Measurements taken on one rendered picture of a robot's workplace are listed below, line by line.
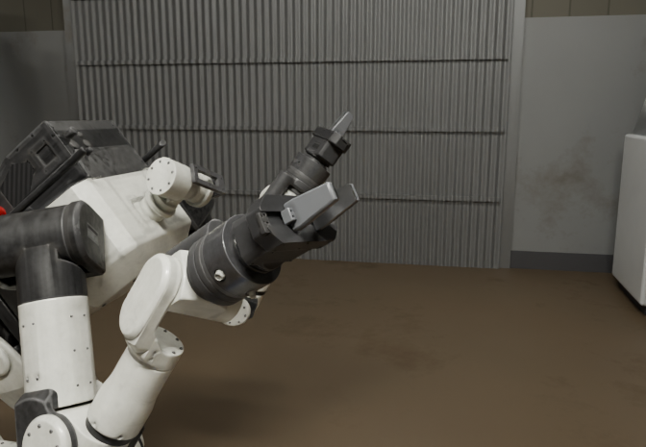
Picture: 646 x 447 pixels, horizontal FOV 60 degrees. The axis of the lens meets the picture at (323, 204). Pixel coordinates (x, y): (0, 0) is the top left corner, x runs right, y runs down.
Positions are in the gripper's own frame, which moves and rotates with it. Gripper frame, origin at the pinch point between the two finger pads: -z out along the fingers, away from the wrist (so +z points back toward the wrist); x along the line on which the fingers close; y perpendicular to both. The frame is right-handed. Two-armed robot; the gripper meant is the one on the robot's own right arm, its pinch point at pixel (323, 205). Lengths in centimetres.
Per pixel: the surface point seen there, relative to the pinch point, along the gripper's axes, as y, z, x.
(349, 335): 1, 125, 173
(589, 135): -61, 10, 332
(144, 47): -235, 211, 191
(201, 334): -24, 176, 133
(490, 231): -32, 88, 314
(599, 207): -20, 27, 344
